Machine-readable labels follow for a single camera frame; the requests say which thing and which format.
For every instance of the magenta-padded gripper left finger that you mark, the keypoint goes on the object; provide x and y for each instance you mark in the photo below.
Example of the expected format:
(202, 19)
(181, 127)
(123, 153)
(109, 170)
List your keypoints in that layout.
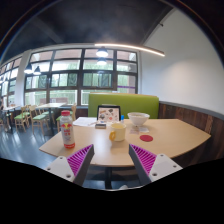
(61, 166)

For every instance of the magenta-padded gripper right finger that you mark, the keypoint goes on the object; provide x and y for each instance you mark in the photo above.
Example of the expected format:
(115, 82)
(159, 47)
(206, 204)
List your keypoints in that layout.
(165, 166)

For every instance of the clear red-capped drink bottle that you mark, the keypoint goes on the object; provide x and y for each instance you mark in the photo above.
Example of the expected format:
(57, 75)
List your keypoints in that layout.
(68, 133)

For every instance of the flat round red coaster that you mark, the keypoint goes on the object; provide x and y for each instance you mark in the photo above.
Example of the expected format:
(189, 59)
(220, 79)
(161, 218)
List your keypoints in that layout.
(146, 138)

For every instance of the white paper sheets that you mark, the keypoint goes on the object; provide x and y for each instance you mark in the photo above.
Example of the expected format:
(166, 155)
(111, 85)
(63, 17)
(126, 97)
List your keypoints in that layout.
(84, 121)

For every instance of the wooden chairs with green seats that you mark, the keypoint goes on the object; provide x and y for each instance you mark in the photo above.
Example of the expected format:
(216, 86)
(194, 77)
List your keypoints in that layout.
(39, 117)

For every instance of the white bowl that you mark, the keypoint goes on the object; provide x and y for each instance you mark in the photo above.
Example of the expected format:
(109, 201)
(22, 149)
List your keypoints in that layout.
(138, 118)

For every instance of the small dark box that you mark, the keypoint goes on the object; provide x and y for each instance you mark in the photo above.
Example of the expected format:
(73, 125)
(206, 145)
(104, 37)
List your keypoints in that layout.
(100, 125)

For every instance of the light wooden dining table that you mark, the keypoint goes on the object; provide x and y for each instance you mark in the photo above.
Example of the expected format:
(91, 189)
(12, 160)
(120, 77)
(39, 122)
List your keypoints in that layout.
(50, 105)
(11, 108)

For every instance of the small blue-capped bottle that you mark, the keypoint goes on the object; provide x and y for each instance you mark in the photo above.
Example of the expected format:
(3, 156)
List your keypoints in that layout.
(122, 118)

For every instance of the green upholstered bench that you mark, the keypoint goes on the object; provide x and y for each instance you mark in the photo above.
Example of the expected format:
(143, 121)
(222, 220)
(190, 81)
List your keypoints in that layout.
(133, 104)

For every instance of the black-framed sticker board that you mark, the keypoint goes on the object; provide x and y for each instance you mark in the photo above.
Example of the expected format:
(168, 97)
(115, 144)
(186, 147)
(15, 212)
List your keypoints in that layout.
(108, 114)

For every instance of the dark pendant ceiling lamps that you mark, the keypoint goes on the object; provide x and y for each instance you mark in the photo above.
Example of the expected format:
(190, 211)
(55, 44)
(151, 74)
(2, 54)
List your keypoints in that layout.
(102, 52)

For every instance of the long curved strip light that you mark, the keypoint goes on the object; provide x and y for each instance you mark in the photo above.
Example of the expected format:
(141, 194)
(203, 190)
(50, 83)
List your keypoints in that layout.
(133, 47)

